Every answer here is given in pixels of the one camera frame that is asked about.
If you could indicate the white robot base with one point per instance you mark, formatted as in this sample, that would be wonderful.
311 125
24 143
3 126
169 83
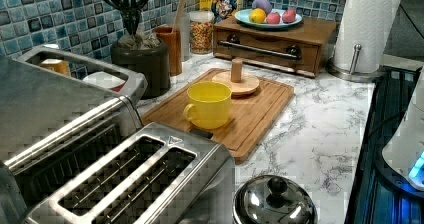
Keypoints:
400 157

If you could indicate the pink fruit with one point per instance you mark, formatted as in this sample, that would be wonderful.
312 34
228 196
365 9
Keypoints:
289 16
273 18

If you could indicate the round wooden stand with peg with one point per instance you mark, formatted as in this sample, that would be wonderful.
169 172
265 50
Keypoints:
240 82

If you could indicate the yellow lemon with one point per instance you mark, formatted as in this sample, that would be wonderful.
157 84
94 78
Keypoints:
257 15

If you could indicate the steel pot lid black knob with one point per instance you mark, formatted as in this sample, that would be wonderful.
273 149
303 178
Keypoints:
272 199

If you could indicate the orange white cup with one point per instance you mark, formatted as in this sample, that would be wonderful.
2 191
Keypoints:
57 65

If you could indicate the purple fruit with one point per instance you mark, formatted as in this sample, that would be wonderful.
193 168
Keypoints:
265 5

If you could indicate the brown utensil holder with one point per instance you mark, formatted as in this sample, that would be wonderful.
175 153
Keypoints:
172 37

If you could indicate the bamboo cutting board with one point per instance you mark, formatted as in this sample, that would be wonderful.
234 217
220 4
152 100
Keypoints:
250 116

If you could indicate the white red bowl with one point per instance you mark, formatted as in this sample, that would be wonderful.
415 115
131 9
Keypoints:
105 80

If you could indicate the wooden drawer box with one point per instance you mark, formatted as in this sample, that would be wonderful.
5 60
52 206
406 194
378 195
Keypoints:
303 48

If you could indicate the dark plant pot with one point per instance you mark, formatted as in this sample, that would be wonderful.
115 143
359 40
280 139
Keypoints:
153 63

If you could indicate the wooden spoon handle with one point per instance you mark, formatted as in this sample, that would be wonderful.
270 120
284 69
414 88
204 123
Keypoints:
179 11

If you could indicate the steel paper towel holder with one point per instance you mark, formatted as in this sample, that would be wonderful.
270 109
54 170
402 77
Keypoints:
351 74

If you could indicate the paper towel roll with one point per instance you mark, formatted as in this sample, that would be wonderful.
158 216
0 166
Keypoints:
367 23

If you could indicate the yellow mug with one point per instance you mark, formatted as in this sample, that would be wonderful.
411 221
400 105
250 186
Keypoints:
208 104

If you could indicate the light blue fruit plate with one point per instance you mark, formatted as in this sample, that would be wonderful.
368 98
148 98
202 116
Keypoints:
243 17

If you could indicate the pink fruit middle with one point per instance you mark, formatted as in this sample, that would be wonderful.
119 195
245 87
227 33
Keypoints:
273 18

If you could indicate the stainless steel toaster oven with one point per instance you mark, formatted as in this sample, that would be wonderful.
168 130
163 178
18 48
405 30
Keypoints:
53 126

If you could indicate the glass cereal jar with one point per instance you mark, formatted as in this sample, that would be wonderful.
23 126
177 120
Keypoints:
201 29

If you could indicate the pink fruit right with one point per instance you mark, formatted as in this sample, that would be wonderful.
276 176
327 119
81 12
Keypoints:
289 16

